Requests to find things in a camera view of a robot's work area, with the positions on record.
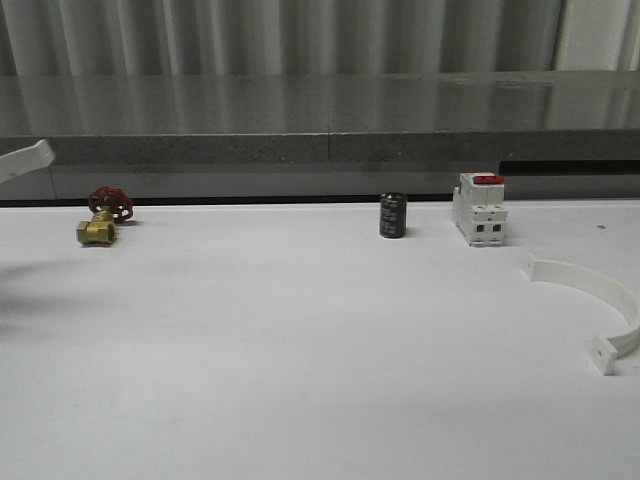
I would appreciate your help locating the white half pipe clamp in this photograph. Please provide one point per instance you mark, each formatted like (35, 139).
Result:
(25, 160)
(605, 350)

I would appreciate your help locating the black cylindrical capacitor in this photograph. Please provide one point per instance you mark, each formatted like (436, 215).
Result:
(392, 218)

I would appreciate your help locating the grey stone counter ledge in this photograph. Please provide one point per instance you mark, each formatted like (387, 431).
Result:
(568, 134)

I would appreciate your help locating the brass valve red handwheel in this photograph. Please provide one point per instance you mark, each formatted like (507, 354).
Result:
(110, 207)

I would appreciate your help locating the white pleated curtain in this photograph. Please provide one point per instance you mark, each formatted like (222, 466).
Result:
(315, 37)

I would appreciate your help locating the white circuit breaker red switch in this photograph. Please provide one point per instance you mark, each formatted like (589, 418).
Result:
(478, 209)

